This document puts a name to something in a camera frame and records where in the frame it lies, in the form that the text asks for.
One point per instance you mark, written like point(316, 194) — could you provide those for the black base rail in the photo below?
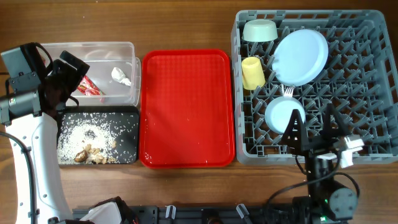
point(226, 215)

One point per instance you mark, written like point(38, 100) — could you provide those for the yellow plastic cup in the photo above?
point(253, 75)

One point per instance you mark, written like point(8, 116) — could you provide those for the brown food scraps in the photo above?
point(92, 155)

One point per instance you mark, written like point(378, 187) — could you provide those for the pale green bowl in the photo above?
point(260, 30)

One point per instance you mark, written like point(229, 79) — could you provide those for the red serving tray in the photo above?
point(186, 109)

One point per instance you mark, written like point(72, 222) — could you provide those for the spilled rice grains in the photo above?
point(81, 137)

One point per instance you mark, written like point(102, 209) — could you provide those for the light blue bowl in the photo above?
point(279, 111)

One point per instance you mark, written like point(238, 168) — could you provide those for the white napkin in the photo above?
point(119, 76)

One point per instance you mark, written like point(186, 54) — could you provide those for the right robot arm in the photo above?
point(328, 201)

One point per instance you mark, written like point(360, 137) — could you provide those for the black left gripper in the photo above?
point(74, 76)

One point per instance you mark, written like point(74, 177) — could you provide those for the grey dishwasher rack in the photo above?
point(359, 79)

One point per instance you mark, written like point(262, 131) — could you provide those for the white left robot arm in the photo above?
point(36, 93)

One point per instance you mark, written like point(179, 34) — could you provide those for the black plastic tray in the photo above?
point(130, 137)

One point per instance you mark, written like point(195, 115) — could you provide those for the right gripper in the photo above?
point(301, 144)

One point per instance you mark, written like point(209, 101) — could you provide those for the light blue plate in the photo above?
point(300, 57)

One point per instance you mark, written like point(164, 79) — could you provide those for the clear plastic bin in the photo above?
point(103, 57)

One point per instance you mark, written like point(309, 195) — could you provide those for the red strawberry snack wrapper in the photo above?
point(88, 88)

